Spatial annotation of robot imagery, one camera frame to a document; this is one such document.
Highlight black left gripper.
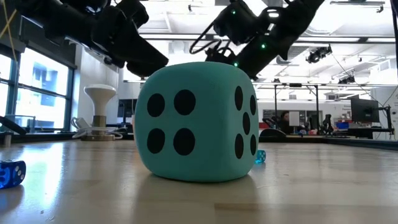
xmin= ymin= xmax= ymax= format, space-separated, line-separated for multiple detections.
xmin=45 ymin=5 xmax=169 ymax=78

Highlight large teal foam die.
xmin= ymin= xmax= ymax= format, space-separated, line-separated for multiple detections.
xmin=133 ymin=61 xmax=260 ymax=184

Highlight small light blue translucent die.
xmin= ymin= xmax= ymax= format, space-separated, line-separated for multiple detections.
xmin=254 ymin=149 xmax=267 ymax=165

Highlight small dark blue translucent die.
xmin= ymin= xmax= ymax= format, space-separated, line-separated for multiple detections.
xmin=0 ymin=159 xmax=27 ymax=190

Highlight white mushroom-shaped lamp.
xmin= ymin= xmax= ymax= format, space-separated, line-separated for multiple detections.
xmin=83 ymin=83 xmax=118 ymax=142

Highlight black metal rig poles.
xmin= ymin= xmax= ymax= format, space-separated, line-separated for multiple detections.
xmin=273 ymin=83 xmax=320 ymax=132

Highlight person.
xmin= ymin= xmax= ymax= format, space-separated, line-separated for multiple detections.
xmin=277 ymin=110 xmax=295 ymax=135

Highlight black ceiling spotlight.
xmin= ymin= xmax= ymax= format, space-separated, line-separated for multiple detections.
xmin=305 ymin=44 xmax=333 ymax=65

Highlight black computer monitor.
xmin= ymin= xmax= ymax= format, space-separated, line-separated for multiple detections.
xmin=350 ymin=97 xmax=381 ymax=124

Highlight dark wall screen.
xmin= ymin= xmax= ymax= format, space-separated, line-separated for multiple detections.
xmin=117 ymin=98 xmax=138 ymax=126

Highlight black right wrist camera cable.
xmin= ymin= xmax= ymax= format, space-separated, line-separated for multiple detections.
xmin=189 ymin=21 xmax=233 ymax=63

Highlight white lamp cable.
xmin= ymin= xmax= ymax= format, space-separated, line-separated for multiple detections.
xmin=70 ymin=116 xmax=124 ymax=140

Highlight black aluminium table frame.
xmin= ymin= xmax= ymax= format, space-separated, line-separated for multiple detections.
xmin=0 ymin=131 xmax=398 ymax=152

